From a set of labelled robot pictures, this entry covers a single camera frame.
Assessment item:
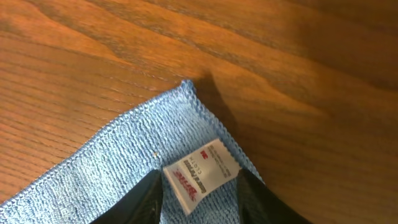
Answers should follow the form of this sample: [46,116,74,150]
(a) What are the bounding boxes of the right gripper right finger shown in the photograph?
[237,169,311,224]

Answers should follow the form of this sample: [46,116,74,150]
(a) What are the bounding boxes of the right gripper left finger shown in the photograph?
[91,170,163,224]

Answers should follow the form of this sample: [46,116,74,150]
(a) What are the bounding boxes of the blue microfiber cloth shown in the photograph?
[1,80,256,223]

